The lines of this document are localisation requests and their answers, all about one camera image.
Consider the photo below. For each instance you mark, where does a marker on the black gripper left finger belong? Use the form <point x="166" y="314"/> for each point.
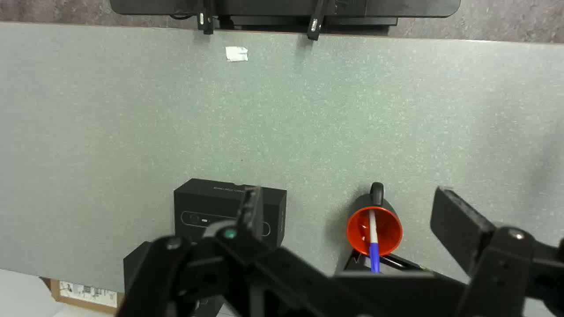
<point x="247" y="214"/>

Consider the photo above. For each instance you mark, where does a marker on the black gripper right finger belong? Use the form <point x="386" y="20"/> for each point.
<point x="460" y="228"/>

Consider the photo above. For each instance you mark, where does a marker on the blue and white pen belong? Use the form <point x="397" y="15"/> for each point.
<point x="374" y="248"/>

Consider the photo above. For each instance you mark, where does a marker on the black rectangular box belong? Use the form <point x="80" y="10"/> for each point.
<point x="199" y="204"/>

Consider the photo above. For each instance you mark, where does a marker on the black mug with red interior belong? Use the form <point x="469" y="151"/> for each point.
<point x="388" y="223"/>

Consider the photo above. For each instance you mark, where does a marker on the white tape piece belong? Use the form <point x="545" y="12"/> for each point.
<point x="235" y="54"/>

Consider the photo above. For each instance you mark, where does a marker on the cardboard box with label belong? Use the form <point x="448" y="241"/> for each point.
<point x="83" y="297"/>

